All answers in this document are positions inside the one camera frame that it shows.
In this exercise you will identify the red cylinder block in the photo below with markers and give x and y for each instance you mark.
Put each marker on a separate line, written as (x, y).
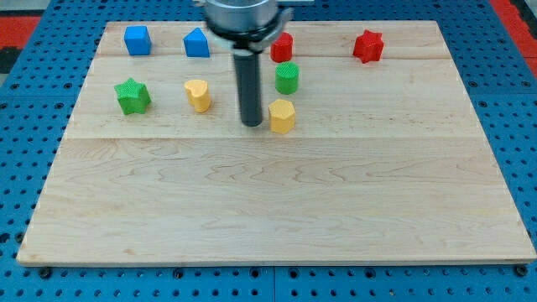
(281, 50)

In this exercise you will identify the blue pentagon block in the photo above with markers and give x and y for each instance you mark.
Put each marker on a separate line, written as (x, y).
(196, 44)

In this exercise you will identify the yellow hexagon block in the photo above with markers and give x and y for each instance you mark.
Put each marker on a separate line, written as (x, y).
(281, 116)

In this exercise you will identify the red star block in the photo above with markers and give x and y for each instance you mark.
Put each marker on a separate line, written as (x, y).
(368, 46)

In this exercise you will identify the yellow heart block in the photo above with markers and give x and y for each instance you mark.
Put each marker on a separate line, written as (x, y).
(198, 94)

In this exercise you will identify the blue cube block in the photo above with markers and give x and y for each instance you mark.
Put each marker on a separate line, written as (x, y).
(137, 40)

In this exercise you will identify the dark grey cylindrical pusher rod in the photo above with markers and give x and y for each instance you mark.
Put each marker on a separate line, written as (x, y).
(249, 92)

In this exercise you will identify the wooden board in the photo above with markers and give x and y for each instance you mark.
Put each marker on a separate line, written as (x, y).
(387, 164)

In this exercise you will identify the green cylinder block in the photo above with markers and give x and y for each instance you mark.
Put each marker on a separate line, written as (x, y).
(287, 77)

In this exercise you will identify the green star block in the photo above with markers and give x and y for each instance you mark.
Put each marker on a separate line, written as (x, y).
(132, 96)

